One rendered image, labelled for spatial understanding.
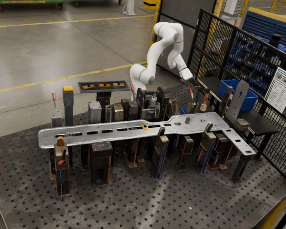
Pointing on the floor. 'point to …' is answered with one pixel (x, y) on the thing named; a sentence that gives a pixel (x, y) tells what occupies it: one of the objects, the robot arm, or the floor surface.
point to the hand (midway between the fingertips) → (190, 83)
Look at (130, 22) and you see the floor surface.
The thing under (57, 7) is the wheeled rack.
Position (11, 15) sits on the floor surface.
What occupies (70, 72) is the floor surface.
